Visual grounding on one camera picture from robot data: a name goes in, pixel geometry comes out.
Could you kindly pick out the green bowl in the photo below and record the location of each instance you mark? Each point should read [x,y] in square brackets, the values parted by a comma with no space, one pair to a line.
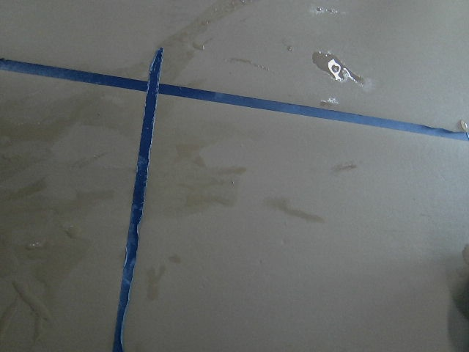
[458,310]

